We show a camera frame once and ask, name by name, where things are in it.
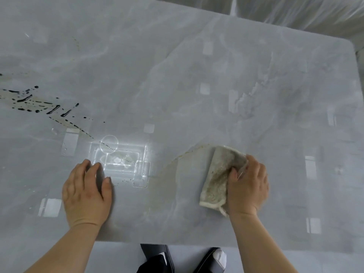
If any person's left hand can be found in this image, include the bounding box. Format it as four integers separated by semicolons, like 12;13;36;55
62;159;113;228

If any sofa with white cover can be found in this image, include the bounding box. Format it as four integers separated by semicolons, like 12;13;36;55
147;0;364;54

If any person's left leg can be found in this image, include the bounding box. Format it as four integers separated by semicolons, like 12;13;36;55
137;243;176;273

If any person's right forearm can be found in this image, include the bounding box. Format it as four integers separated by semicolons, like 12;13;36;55
229;212;299;273

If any person's right hand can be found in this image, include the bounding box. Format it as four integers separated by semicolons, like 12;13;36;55
227;154;270;217

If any person's left forearm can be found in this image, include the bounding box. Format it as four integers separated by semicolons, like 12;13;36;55
24;221;102;273

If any person's leg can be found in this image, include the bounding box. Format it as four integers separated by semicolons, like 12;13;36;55
137;243;176;273
193;247;228;273

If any person's right leg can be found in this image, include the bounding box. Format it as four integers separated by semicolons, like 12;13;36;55
193;247;228;273

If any beige cleaning cloth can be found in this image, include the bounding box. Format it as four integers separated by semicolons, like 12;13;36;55
199;146;248;217

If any grey marble table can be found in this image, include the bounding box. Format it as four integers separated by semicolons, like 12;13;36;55
0;0;364;256

